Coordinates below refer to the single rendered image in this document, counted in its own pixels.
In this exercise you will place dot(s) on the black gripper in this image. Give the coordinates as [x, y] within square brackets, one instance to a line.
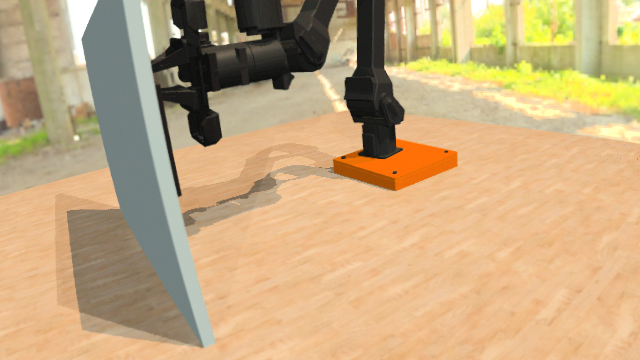
[211, 69]

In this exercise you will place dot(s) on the dark brown picture frame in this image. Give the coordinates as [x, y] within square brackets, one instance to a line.
[167, 137]

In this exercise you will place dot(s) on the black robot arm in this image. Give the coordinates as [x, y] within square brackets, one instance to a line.
[302, 46]

